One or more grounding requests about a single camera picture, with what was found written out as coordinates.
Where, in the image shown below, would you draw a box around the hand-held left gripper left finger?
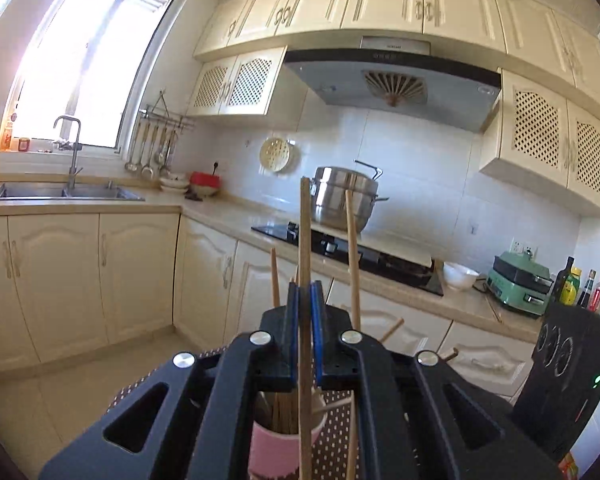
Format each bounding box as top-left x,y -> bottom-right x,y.
37,281 -> 301,480

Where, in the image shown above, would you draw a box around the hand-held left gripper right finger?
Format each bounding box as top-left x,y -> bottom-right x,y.
310,282 -> 566,480

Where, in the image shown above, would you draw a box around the bunch of wooden chopsticks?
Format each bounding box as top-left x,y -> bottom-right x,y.
257,189 -> 460,480

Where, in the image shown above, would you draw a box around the single wooden chopstick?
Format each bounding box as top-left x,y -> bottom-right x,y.
299,176 -> 315,480

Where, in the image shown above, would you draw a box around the pink utensil holder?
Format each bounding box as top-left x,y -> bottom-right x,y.
250,392 -> 328,480

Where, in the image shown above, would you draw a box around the orange printed bag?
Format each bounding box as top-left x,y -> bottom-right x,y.
560,452 -> 581,480

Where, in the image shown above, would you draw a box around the black gas hob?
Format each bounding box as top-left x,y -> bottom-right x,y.
251,220 -> 445,297

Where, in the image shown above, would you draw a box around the dark soy sauce bottle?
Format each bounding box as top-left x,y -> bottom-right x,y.
576,269 -> 597,309

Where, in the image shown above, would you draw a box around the yellow sauce bottle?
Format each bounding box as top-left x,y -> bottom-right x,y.
560,266 -> 583,307

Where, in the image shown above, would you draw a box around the dark green oil bottle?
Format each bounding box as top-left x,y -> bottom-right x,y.
551,256 -> 576,306

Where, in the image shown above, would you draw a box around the green electric cooker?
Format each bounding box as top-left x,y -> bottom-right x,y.
486,251 -> 555,317

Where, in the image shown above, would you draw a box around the steel steamer pot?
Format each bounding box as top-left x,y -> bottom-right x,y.
310,160 -> 390,235

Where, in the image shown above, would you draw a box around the beige stone countertop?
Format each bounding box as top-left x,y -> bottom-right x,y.
0,172 -> 543,343

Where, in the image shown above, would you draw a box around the white bowl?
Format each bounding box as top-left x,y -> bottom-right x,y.
442,261 -> 481,291

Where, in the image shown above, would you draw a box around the red pot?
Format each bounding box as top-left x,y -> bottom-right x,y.
189,171 -> 223,197

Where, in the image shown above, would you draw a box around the cream perforated plate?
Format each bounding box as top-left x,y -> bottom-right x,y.
259,136 -> 297,173

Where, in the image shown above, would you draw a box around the stack of white bowls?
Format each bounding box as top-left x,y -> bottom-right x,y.
158,172 -> 191,195

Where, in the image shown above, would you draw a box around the cream base cabinets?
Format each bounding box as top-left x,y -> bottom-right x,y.
0,212 -> 538,401

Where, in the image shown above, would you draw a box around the grey range hood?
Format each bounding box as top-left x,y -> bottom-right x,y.
282,36 -> 503,134

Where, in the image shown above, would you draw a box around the steel sink faucet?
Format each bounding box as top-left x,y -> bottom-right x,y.
53,115 -> 84,191

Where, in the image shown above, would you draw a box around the steel kitchen sink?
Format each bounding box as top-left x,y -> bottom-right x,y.
0,181 -> 146,203

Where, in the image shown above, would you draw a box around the kitchen window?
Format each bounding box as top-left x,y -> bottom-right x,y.
0,0 -> 186,153

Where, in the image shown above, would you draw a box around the orange packet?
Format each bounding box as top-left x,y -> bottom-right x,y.
0,112 -> 20,152

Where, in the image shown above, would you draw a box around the steel wall utensil rack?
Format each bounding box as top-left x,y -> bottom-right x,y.
139,89 -> 196,131

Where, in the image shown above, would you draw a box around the cream wall cabinets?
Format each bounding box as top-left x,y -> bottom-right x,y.
186,0 -> 600,218

